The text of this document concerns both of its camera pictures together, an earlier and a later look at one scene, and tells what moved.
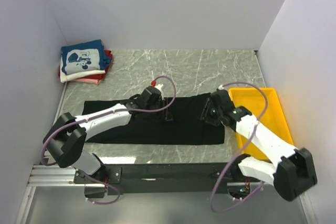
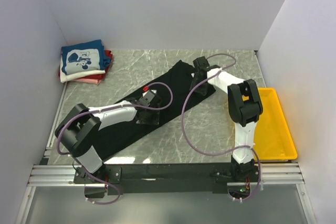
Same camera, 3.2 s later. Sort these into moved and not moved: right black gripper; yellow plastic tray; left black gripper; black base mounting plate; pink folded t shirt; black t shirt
Moved: right black gripper; black t shirt
Not moved: pink folded t shirt; left black gripper; yellow plastic tray; black base mounting plate
